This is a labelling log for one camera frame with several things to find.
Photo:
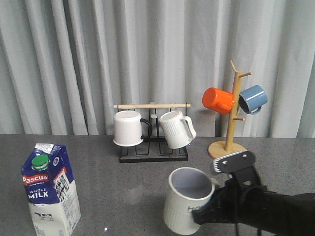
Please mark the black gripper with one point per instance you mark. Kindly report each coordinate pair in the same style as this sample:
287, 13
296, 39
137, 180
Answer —
226, 201

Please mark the white HOME mug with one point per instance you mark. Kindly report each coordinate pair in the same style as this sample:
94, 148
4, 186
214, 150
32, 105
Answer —
189, 189

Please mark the blue white milk carton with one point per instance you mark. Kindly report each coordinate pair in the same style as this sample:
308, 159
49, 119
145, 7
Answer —
51, 190

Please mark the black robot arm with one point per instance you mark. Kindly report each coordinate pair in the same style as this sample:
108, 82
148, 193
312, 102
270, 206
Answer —
245, 200

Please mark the wooden mug tree stand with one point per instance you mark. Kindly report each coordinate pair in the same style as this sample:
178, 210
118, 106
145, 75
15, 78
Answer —
222, 148

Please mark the white ribbed mug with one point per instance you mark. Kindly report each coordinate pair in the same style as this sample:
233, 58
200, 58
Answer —
178, 129

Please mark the orange enamel mug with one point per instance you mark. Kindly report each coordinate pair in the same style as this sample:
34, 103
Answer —
218, 100

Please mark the blue enamel mug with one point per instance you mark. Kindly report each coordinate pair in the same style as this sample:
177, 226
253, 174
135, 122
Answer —
252, 99

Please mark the grey curtain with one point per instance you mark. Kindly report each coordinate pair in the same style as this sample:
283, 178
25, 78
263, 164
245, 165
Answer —
64, 64

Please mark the black wire mug rack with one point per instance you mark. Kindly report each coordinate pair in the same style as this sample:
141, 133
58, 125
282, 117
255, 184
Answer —
154, 148

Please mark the white mug black handle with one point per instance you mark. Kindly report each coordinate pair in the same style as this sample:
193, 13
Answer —
128, 128

